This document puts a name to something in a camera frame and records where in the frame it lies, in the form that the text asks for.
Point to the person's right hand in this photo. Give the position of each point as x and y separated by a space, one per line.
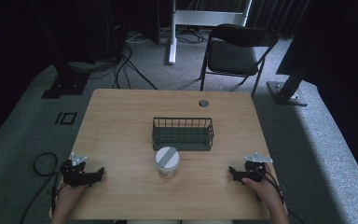
261 188

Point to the black metal stand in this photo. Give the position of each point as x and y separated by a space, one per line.
287 90
66 81

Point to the white desk frame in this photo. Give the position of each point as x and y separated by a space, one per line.
199 21

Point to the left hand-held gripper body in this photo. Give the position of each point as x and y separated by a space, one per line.
73 172

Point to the clear jar with white lid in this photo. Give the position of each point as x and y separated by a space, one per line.
167 161

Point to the person's left hand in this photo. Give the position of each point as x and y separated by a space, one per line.
69 194

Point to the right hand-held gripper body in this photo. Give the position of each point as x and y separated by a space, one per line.
254 169

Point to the grey table grommet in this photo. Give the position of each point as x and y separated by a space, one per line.
203 103

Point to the black folding chair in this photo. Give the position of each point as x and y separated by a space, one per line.
236 56

